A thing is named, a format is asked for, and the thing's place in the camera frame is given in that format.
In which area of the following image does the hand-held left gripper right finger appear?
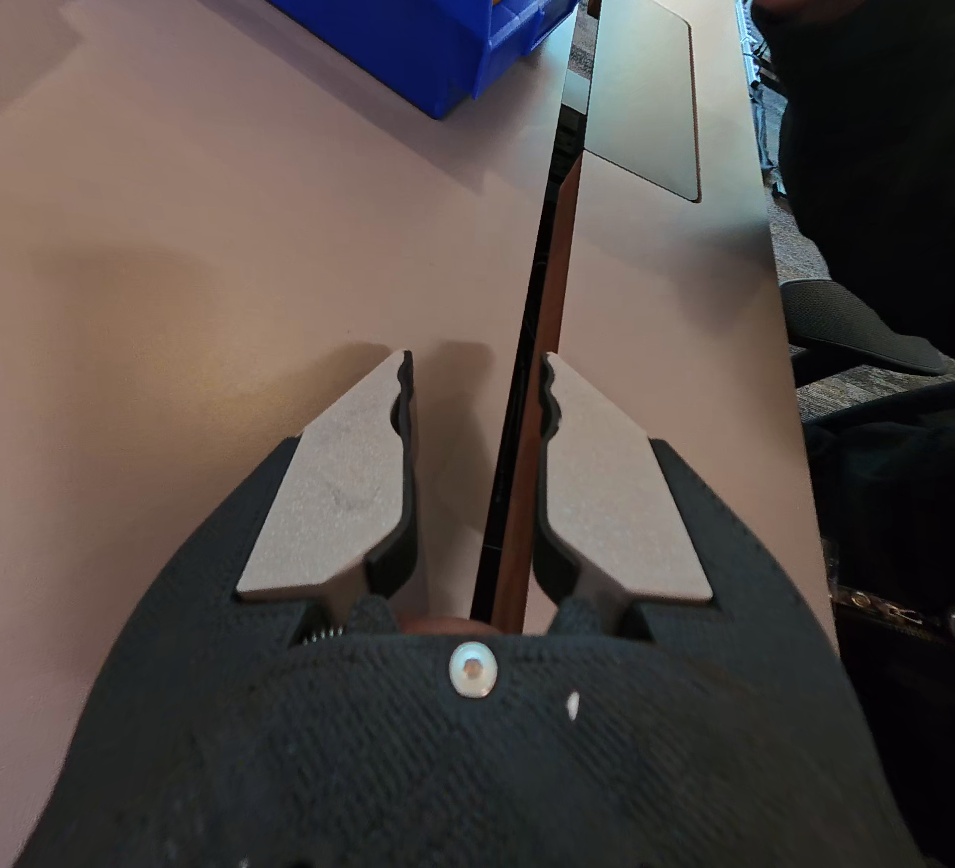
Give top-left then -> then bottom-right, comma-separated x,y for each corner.
532,352 -> 716,623

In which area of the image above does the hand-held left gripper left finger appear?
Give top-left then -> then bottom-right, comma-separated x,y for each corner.
236,350 -> 419,607

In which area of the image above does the person's right forearm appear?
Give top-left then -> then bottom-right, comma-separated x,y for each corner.
750,0 -> 955,362

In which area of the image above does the clear badge holder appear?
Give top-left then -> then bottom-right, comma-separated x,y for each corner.
824,536 -> 955,632

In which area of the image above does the black mesh office chair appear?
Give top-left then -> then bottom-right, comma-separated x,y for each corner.
779,277 -> 952,389

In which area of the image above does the grey desk cable flap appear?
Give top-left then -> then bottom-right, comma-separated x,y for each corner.
582,0 -> 702,204

